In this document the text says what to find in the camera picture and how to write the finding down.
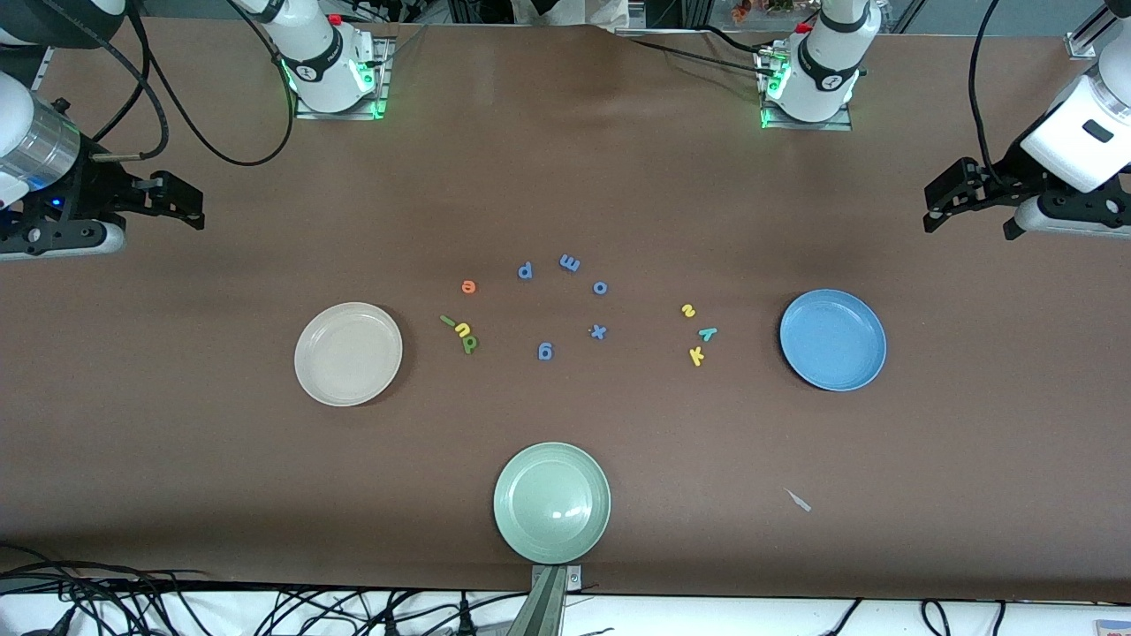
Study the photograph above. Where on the beige plate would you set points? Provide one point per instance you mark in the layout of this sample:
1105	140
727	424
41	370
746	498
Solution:
348	354

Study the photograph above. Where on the blue plate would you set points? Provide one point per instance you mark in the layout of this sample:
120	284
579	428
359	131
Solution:
832	340

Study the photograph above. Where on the green plate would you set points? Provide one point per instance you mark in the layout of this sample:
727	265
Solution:
551	503

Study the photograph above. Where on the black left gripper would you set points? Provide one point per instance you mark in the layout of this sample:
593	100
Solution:
1007	181

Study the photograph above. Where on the green letter d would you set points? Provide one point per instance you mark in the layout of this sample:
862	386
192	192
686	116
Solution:
471	346

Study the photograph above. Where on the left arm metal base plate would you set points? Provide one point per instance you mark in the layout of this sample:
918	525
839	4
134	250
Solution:
844	125

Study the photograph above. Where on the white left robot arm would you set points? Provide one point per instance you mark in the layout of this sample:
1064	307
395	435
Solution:
822	79

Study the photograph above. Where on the grey metal camera post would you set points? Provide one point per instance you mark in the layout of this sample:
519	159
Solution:
543	609

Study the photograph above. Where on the aluminium frame rail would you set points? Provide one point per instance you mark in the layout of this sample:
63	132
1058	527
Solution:
42	71
1085	40

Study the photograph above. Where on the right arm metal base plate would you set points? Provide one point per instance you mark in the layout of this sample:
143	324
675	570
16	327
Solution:
305	110

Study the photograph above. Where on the blue letter m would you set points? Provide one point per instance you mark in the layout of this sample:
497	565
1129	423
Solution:
570	262

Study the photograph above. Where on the black metal frame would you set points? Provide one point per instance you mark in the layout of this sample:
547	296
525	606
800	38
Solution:
482	9

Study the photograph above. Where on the grey paper scrap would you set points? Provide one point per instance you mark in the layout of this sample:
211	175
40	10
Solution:
800	501

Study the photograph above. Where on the yellow letter k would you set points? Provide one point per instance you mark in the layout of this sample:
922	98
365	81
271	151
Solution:
696	355

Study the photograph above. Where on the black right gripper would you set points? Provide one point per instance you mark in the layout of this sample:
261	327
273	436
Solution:
92	187

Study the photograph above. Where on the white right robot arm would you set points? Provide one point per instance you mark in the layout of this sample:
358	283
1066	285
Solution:
322	62

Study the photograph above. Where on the person in beige clothes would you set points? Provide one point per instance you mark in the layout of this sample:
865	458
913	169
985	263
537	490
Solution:
583	12

